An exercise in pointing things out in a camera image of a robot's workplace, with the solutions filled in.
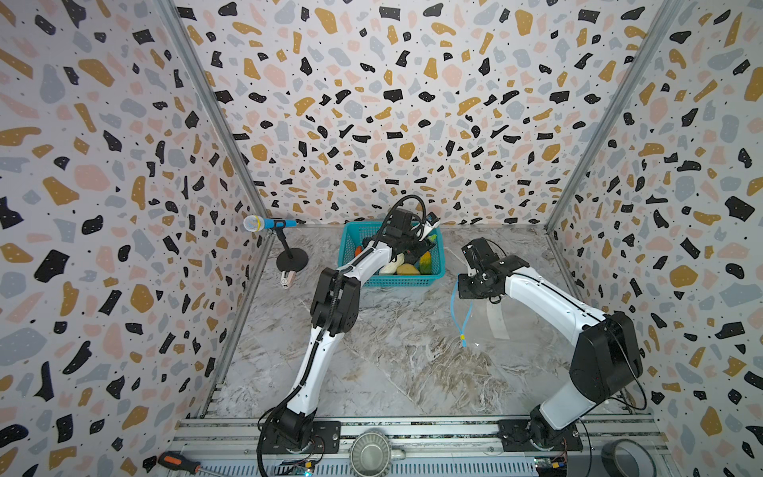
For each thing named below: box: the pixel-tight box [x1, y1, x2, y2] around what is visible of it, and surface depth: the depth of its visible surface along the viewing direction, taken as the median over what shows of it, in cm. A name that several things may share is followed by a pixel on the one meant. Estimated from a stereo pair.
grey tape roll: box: [601, 438, 658, 477], surface depth 71 cm
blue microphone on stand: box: [242, 214, 309, 273], surface depth 108 cm
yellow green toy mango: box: [419, 250, 433, 276], surface depth 108 cm
